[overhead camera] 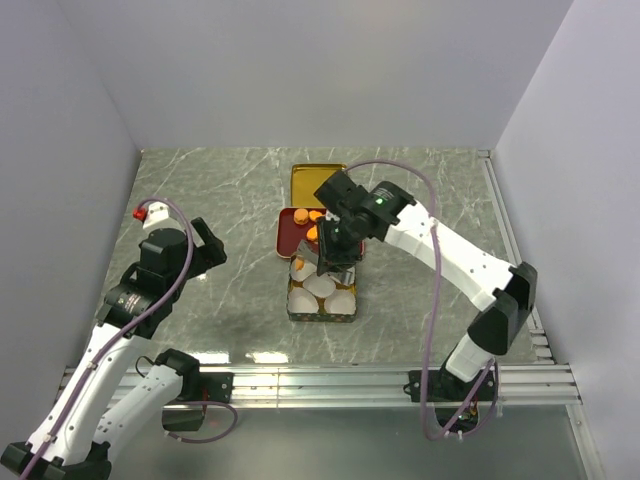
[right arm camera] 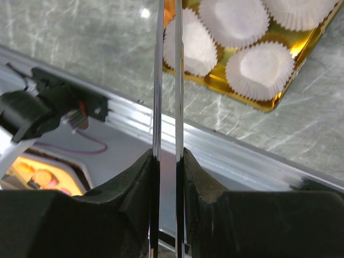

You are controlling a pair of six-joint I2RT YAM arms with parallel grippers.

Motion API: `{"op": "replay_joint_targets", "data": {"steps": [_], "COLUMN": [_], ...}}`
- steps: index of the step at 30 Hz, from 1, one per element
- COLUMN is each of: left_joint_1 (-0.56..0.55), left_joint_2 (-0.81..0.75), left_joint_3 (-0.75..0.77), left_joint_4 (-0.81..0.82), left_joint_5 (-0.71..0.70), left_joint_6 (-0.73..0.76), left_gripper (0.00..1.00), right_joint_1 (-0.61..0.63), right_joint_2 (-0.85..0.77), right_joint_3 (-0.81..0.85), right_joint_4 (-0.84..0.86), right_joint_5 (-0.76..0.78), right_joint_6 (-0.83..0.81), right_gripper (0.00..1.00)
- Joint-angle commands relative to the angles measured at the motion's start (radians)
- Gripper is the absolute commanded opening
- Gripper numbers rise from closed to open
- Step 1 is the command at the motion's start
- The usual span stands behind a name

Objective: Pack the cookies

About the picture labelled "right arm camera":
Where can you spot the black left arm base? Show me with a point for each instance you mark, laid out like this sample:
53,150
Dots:
27,117

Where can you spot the aluminium mounting rail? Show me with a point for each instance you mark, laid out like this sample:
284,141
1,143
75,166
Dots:
127,133

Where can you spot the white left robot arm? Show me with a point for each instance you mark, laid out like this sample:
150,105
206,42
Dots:
11,150

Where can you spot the white paper cup bottom-left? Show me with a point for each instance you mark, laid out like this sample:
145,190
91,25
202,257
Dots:
200,52

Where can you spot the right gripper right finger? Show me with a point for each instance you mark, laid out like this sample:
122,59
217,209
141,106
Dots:
306,222

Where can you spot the green gold cookie tin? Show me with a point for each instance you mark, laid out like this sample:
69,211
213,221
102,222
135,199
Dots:
299,43

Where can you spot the white paper cup bottom-right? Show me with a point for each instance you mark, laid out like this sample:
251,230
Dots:
260,72

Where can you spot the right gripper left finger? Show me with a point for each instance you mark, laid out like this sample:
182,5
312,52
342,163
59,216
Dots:
110,220

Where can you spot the white paper cup top-right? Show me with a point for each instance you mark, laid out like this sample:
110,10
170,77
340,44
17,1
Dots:
299,15

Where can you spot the white paper cup centre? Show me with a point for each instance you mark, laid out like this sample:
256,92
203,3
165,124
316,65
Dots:
235,24

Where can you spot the silver metal tongs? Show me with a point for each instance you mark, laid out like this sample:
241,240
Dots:
164,128

